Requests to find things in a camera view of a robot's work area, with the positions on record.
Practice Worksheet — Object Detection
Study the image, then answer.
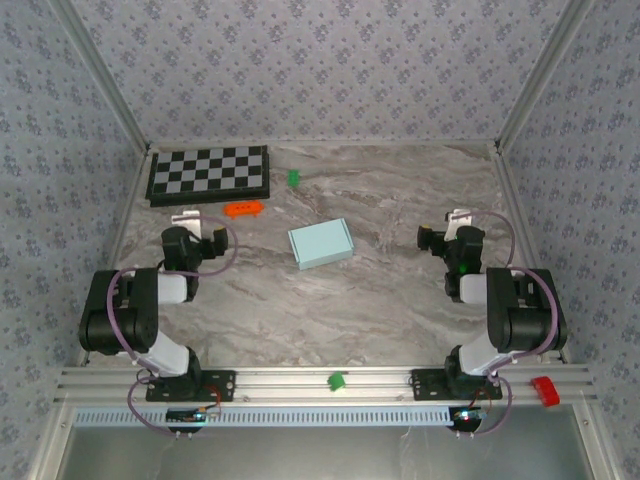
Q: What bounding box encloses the light blue paper box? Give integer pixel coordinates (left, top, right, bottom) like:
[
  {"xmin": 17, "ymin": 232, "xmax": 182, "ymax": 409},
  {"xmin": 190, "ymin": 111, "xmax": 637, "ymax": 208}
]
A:
[{"xmin": 287, "ymin": 218, "xmax": 355, "ymax": 271}]

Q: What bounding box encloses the orange plastic piece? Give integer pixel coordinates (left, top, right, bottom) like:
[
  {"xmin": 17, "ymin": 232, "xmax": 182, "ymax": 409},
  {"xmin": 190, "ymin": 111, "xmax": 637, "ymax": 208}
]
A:
[{"xmin": 223, "ymin": 199, "xmax": 265, "ymax": 220}]

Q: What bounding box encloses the black and grey checkerboard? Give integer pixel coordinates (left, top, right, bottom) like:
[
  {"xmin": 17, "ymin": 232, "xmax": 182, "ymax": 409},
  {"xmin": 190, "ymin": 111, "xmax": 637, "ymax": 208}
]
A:
[{"xmin": 144, "ymin": 144, "xmax": 272, "ymax": 209}]

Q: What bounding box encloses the red plastic clip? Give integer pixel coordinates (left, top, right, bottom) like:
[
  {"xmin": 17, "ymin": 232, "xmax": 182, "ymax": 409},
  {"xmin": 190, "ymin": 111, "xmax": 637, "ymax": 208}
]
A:
[{"xmin": 530, "ymin": 375, "xmax": 561, "ymax": 407}]

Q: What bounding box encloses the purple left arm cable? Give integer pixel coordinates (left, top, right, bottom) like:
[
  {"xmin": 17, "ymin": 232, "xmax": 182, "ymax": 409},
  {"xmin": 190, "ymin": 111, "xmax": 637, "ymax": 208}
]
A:
[{"xmin": 107, "ymin": 227, "xmax": 240, "ymax": 440}]

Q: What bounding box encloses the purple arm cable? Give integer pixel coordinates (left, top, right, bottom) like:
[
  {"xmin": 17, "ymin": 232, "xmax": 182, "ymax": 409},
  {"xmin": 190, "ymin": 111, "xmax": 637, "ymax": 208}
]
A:
[
  {"xmin": 467, "ymin": 209, "xmax": 559, "ymax": 440},
  {"xmin": 107, "ymin": 227, "xmax": 240, "ymax": 440}
]

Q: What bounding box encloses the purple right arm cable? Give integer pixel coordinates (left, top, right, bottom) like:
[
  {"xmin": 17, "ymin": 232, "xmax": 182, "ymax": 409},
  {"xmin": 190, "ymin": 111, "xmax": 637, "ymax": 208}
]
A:
[{"xmin": 467, "ymin": 209, "xmax": 559, "ymax": 440}]

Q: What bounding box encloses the aluminium table side rail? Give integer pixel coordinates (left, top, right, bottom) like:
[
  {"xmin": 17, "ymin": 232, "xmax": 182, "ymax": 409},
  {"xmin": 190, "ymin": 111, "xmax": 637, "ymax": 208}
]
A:
[
  {"xmin": 492, "ymin": 148, "xmax": 571, "ymax": 364},
  {"xmin": 77, "ymin": 149, "xmax": 151, "ymax": 366}
]

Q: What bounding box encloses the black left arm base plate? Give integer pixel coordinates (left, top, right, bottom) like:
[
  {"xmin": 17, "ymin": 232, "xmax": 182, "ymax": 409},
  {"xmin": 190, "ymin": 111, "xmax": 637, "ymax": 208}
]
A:
[{"xmin": 145, "ymin": 368, "xmax": 237, "ymax": 403}]

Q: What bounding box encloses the aluminium table rear rail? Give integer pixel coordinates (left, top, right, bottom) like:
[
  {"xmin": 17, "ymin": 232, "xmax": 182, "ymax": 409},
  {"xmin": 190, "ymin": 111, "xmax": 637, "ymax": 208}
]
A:
[{"xmin": 148, "ymin": 141, "xmax": 499, "ymax": 150}]

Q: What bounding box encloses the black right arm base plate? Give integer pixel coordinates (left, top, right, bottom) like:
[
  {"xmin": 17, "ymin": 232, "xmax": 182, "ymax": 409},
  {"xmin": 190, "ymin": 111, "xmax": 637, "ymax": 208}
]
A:
[{"xmin": 410, "ymin": 368, "xmax": 503, "ymax": 401}]

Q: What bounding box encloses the aluminium mounting rail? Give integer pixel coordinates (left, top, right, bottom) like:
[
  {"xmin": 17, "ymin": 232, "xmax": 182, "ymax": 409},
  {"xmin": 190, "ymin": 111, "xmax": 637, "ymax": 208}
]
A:
[{"xmin": 53, "ymin": 364, "xmax": 599, "ymax": 405}]

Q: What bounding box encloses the aluminium frame post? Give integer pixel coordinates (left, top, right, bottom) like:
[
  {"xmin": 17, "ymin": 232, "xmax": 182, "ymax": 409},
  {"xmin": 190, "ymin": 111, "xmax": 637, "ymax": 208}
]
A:
[
  {"xmin": 49, "ymin": 0, "xmax": 152, "ymax": 154},
  {"xmin": 493, "ymin": 0, "xmax": 599, "ymax": 154}
]

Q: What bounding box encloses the grey slotted cable duct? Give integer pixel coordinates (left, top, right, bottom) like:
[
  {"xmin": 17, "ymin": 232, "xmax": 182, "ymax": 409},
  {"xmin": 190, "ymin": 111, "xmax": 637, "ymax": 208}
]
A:
[{"xmin": 73, "ymin": 405, "xmax": 459, "ymax": 429}]

